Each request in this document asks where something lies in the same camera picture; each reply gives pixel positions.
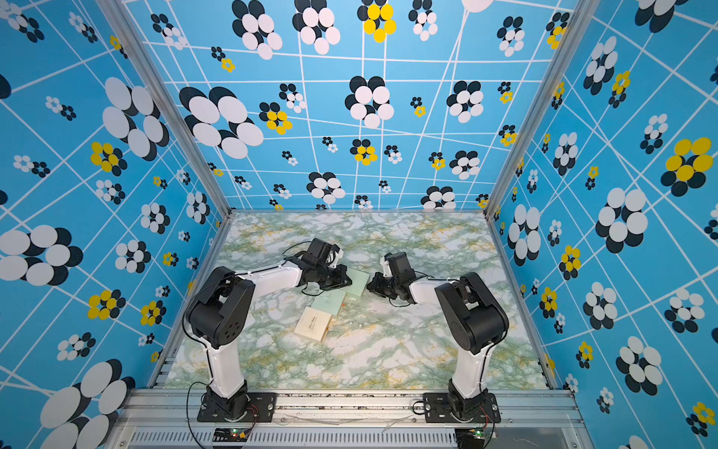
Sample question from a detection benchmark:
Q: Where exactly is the beige drawer jewelry box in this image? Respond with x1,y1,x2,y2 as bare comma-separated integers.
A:
294,307,333,342

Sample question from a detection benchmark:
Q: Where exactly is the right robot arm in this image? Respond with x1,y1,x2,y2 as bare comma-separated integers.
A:
366,253,510,423

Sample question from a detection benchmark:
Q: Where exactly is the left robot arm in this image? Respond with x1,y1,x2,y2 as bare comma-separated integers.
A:
183,239,352,423

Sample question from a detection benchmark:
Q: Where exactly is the right circuit board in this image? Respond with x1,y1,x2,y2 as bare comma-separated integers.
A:
455,428,494,449

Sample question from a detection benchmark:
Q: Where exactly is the circuit board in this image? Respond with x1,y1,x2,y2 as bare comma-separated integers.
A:
212,428,252,443
455,428,494,449

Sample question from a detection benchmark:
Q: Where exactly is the left circuit board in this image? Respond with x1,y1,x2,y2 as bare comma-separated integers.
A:
212,428,252,443

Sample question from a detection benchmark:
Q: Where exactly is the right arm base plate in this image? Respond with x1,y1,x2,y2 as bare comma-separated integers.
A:
422,391,502,425

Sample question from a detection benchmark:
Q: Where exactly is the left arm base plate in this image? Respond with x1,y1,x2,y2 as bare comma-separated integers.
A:
197,389,278,424

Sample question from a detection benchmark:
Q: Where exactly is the aluminium front rail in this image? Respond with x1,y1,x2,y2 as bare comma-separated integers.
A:
106,389,595,448

